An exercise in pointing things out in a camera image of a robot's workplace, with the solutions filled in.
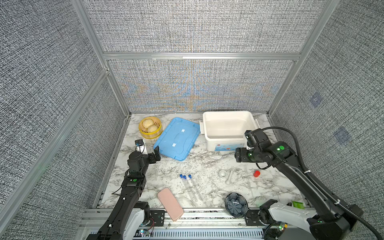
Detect black flower-shaped dish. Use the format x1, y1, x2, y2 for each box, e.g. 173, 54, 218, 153
225, 193, 249, 218

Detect red bottle cap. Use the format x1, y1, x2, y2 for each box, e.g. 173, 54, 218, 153
254, 171, 261, 178

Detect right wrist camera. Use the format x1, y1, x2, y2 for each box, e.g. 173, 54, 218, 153
245, 130, 257, 148

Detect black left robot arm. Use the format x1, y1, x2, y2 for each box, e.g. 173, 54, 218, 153
87, 147, 161, 240

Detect green wipes packet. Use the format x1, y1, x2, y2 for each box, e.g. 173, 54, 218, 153
292, 201, 305, 209

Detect front steamed bun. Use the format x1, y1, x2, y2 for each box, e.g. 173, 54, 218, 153
148, 125, 159, 133

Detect yellow bamboo steamer basket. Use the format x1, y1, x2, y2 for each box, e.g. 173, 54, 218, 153
139, 117, 163, 139

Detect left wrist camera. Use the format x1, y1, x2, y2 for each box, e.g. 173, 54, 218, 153
135, 139, 145, 148

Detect white plastic storage box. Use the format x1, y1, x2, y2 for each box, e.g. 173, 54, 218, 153
200, 111, 260, 152

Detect steamed bun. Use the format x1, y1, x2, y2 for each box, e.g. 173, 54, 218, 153
148, 125, 159, 133
142, 118, 154, 129

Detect blue plastic box lid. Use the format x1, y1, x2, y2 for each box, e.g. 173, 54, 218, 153
154, 118, 201, 162

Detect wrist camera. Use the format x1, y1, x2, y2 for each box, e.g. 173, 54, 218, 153
245, 130, 257, 148
135, 139, 145, 148

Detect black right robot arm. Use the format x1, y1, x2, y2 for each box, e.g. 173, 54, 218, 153
235, 129, 363, 240

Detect back steamed bun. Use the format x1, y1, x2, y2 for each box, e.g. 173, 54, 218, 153
142, 118, 154, 129

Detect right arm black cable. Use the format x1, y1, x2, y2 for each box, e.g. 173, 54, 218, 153
254, 126, 384, 240

